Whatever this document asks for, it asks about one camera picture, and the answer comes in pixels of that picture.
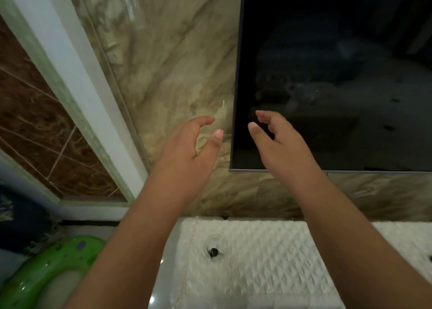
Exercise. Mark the person's right hand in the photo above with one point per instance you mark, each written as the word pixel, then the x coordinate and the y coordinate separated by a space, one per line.
pixel 287 153

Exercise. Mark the person's left hand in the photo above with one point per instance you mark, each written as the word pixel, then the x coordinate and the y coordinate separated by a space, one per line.
pixel 180 160

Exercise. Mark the person's right thumb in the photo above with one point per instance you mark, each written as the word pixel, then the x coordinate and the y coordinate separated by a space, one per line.
pixel 255 133

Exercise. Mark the person's right middle finger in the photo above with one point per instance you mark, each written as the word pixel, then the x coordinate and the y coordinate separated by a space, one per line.
pixel 271 129

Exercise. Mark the person's left thumb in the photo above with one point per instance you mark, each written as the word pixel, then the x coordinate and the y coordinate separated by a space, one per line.
pixel 213 143

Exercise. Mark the person's right forearm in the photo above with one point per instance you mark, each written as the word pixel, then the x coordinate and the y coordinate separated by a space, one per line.
pixel 351 248

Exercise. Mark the person's left forearm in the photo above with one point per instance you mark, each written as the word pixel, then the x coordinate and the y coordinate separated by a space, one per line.
pixel 135 248

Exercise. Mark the black flat television screen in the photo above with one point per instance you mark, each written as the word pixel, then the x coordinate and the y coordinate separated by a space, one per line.
pixel 337 65

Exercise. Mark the white textured cloth cover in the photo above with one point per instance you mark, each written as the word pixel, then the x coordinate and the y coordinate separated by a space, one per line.
pixel 256 268

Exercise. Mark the dark blue patterned cloth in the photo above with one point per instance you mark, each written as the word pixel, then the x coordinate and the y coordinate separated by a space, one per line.
pixel 23 217

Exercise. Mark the green child toilet seat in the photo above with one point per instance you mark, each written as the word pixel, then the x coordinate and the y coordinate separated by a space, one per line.
pixel 37 271

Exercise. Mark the white window frame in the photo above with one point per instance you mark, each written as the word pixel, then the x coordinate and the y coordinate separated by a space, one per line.
pixel 67 82

